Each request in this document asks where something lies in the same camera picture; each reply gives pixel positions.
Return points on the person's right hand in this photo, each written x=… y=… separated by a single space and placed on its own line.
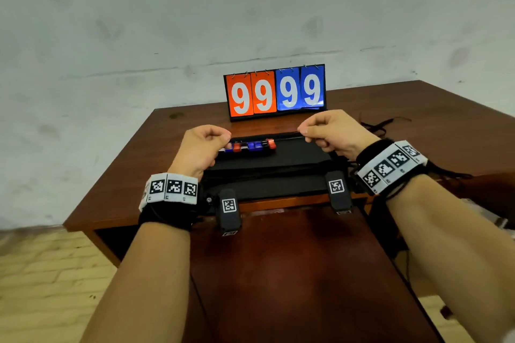
x=338 y=131

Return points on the person's left hand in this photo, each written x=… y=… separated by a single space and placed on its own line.
x=197 y=150

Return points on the black plastic tray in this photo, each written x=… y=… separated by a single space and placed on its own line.
x=297 y=154

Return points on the group of coloured plastic clips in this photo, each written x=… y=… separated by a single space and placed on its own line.
x=251 y=145

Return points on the person's left forearm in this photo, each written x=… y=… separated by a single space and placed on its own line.
x=141 y=294

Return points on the person's right forearm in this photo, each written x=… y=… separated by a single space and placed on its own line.
x=442 y=254

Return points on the black white marker wristband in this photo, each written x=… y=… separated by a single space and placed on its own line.
x=173 y=188
x=386 y=168

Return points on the orange blue flip scoreboard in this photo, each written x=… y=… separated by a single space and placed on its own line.
x=273 y=93

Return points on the brown wooden desk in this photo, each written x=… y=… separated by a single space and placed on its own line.
x=422 y=105

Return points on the white shirt sleeve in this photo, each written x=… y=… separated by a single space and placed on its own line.
x=510 y=336

